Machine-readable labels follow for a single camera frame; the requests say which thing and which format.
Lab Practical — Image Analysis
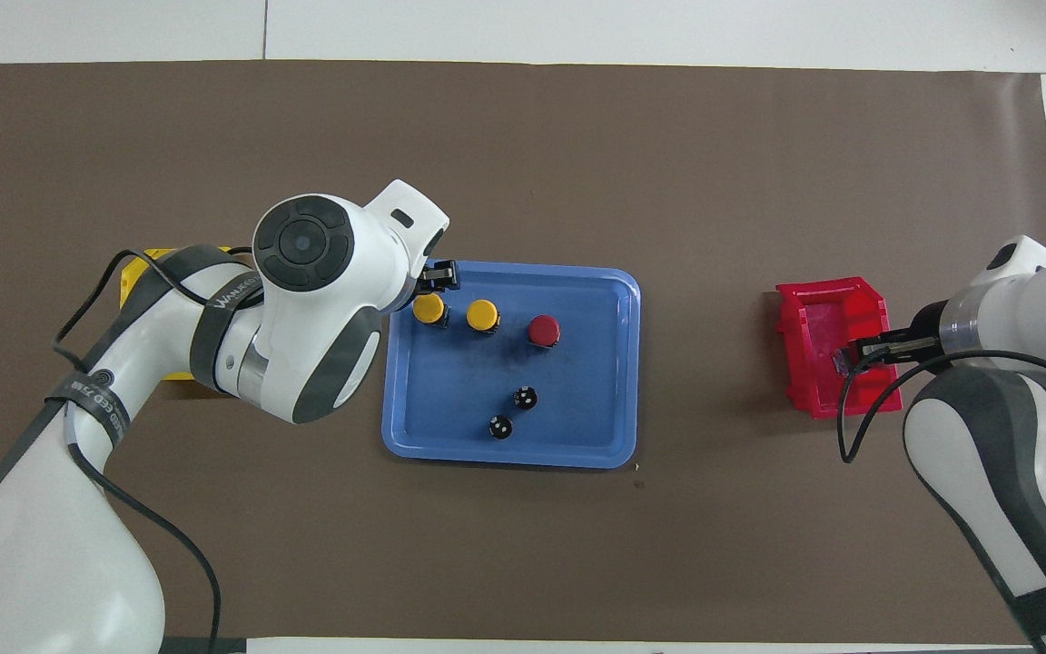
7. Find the brown paper mat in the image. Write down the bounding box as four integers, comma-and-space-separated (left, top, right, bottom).
0, 59, 1046, 646

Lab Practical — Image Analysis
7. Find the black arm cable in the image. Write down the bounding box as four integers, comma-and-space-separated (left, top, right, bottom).
53, 247, 256, 654
837, 350, 1046, 464

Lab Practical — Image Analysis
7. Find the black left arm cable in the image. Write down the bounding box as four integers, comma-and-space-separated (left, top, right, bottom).
53, 247, 256, 654

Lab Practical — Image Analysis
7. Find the blue plastic tray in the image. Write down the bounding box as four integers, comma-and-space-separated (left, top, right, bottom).
381, 262, 642, 470

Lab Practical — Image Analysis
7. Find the yellow plastic bin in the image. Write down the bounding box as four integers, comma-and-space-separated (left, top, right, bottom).
119, 247, 232, 382

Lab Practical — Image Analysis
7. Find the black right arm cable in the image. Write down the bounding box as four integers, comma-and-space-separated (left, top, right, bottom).
837, 350, 1046, 464

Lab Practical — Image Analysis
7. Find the yellow push button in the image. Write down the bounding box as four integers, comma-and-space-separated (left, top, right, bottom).
465, 298, 502, 337
412, 292, 449, 330

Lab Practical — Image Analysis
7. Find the red plastic bin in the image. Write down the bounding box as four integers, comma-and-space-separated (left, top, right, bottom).
775, 276, 903, 420

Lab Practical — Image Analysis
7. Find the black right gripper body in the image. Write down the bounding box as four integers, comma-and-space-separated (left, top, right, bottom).
906, 304, 946, 366

